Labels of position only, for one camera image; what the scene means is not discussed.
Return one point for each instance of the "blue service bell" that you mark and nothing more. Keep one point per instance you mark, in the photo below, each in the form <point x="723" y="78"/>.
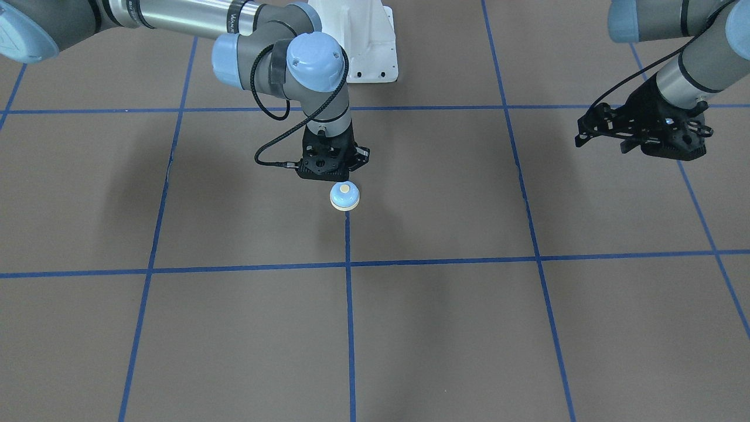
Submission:
<point x="344" y="196"/>

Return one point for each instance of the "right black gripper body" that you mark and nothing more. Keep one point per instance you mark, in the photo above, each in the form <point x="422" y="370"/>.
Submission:
<point x="361" y="155"/>

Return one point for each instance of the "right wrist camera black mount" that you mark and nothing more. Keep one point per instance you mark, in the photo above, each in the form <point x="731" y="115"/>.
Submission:
<point x="332" y="164"/>

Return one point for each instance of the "white pedestal column base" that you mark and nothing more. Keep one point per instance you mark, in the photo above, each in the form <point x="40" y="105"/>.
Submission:
<point x="365" y="30"/>

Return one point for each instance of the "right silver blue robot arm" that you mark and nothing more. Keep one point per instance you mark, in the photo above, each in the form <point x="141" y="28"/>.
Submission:
<point x="261" y="48"/>

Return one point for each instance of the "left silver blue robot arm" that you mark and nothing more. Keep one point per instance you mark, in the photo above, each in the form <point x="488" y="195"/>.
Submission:
<point x="715" y="56"/>

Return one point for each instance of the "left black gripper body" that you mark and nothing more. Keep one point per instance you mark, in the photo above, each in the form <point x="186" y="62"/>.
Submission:
<point x="643" y="108"/>

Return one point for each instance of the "brown paper table cover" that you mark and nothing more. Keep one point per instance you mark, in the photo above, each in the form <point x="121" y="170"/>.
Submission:
<point x="492" y="271"/>

